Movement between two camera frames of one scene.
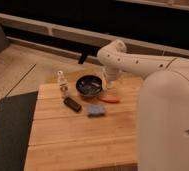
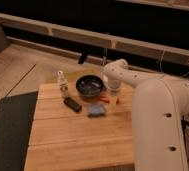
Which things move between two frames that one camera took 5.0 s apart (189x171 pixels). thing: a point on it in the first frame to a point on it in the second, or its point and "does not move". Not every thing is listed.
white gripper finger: [110, 84] to [113, 99]
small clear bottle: [64, 85] does not move
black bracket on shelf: [84, 53] does not move
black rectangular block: [72, 104] does not move
